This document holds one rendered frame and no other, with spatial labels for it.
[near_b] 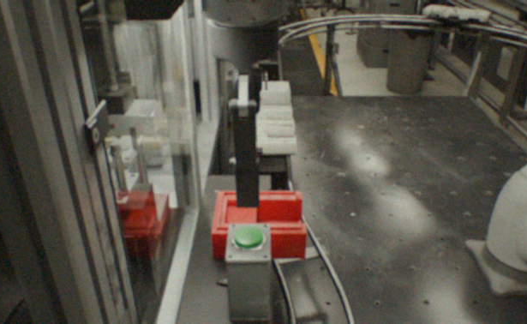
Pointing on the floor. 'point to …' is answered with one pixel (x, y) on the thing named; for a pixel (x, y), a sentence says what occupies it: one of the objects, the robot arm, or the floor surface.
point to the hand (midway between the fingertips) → (247, 182)
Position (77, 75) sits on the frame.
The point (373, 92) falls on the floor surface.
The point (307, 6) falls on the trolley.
